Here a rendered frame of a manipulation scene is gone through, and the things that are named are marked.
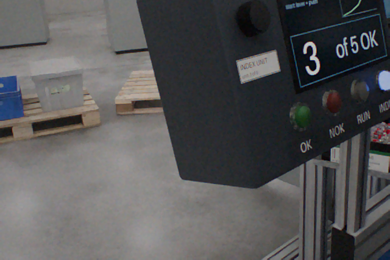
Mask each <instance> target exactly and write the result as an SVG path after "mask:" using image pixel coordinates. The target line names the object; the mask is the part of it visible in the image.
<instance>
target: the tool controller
mask: <svg viewBox="0 0 390 260"><path fill-rule="evenodd" d="M384 3H385V2H383V0H136V4H137V7H138V11H139V14H140V19H141V24H142V27H143V32H144V36H145V39H146V44H147V49H148V53H149V57H150V60H151V65H152V69H153V70H154V74H155V79H156V83H157V87H158V92H159V95H160V99H161V104H162V108H163V112H164V116H165V120H166V125H167V128H168V132H169V137H170V140H171V145H172V149H173V152H174V157H175V161H176V165H177V170H178V173H179V177H180V178H181V179H182V180H188V181H197V182H203V183H212V184H221V185H226V186H236V187H242V188H251V189H256V188H259V187H260V186H263V185H265V184H266V183H269V182H270V181H272V180H274V179H276V178H278V177H279V176H281V175H283V174H286V173H287V172H289V171H291V170H293V169H295V168H297V167H299V166H301V165H302V164H304V163H306V162H309V161H310V160H311V159H313V158H315V157H316V156H318V155H320V154H322V153H324V152H326V151H328V150H330V149H332V148H334V147H336V146H337V145H339V144H341V143H343V142H344V141H347V140H349V139H351V138H353V137H354V136H356V135H358V134H360V133H362V132H363V131H365V130H367V129H369V128H371V127H373V126H374V125H376V124H379V123H380V122H382V121H384V120H386V119H387V118H390V90H389V91H388V92H387V93H382V92H380V91H379V89H378V86H377V84H376V75H377V73H378V71H379V70H380V69H386V70H388V72H389V73H390V33H389V27H388V20H387V16H386V13H385V12H386V9H385V6H384ZM319 27H322V30H323V34H324V40H325V47H326V50H327V56H328V62H329V66H330V72H331V78H329V79H326V80H323V81H321V82H319V83H317V84H314V85H311V86H308V87H306V88H302V89H301V90H300V86H299V81H298V77H297V71H296V66H295V62H294V57H293V50H292V47H291V42H290V38H289V36H290V35H294V34H297V33H301V32H304V31H307V30H311V29H316V28H319ZM355 79H363V80H364V81H365V82H366V83H367V85H368V88H369V95H368V98H367V100H366V101H365V103H362V104H357V103H356V102H355V101H354V100H353V98H352V94H351V87H352V82H353V81H354V80H355ZM328 90H335V91H337V92H338V94H339V95H340V97H341V100H342V107H341V110H340V112H339V114H338V115H337V116H333V117H330V116H327V115H326V114H325V112H324V109H323V106H322V98H323V95H324V93H325V92H326V91H328ZM296 102H303V103H305V104H307V106H308V108H309V109H310V111H311V124H310V126H308V128H307V129H306V130H303V131H297V130H295V129H294V127H293V126H292V124H291V120H290V112H291V109H292V106H293V105H294V104H295V103H296Z"/></svg>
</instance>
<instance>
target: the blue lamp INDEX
mask: <svg viewBox="0 0 390 260"><path fill-rule="evenodd" d="M376 84H377V86H378V89H379V91H380V92H382V93H387V92H388V91H389V90H390V73H389V72H388V70H386V69H380V70H379V71H378V73H377V75H376Z"/></svg>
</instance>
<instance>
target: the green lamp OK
mask: <svg viewBox="0 0 390 260"><path fill-rule="evenodd" d="M290 120H291V124H292V126H293V127H294V129H295V130H297V131H303V130H306V129H307V128H308V126H310V124H311V111H310V109H309V108H308V106H307V104H305V103H303V102H296V103H295V104H294V105H293V106H292V109H291V112H290Z"/></svg>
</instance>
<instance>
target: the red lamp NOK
mask: <svg viewBox="0 0 390 260"><path fill-rule="evenodd" d="M322 106H323V109H324V112H325V114H326V115H327V116H330V117H333V116H337V115H338V114H339V112H340V110H341V107H342V100H341V97H340V95H339V94H338V92H337V91H335V90H328V91H326V92H325V93H324V95H323V98H322Z"/></svg>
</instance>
